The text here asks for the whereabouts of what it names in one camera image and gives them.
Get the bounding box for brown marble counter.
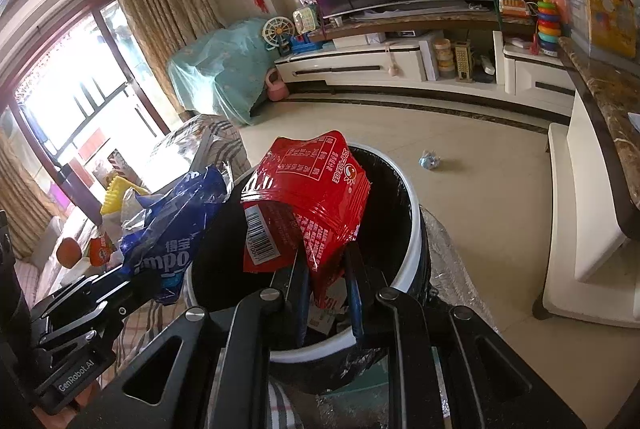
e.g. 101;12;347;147
556;35;640;226

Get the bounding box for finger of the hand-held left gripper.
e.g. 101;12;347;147
30;289;161;347
50;266;148;307

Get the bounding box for blue plastic packet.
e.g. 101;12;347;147
120;165;230;306

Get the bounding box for white television cabinet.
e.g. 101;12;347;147
274;15;577;116

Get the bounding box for clear plastic wrapper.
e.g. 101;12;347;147
119;185;153;232

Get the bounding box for yellow ribbed block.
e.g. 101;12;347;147
101;175;137;216

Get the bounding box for beige patterned curtain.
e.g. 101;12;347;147
109;0;224;122

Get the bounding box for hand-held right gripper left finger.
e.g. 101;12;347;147
75;253;312;429

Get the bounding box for green toy phone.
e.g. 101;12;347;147
292;6;321;36

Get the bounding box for colourful boxed toy set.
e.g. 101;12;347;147
580;0;637;60

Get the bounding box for round wooden stacking box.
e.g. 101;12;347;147
432;37;454;78

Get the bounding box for ferris wheel toy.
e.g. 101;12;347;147
262;15;294;56

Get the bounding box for toy cash register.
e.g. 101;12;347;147
499;0;532;18

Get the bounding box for teal furniture cover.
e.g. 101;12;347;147
166;18;282;126

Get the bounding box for black bin with white rim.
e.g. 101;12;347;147
182;144;432;392

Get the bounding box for blue toy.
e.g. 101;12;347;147
291;34;323;56

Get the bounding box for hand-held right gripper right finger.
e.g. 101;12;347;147
344;243;586;429

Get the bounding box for red snack packet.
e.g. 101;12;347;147
241;130;372;310

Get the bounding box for pink kettlebell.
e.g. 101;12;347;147
264;68;289;103

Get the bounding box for colourful stacking ring toy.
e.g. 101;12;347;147
534;0;562;56

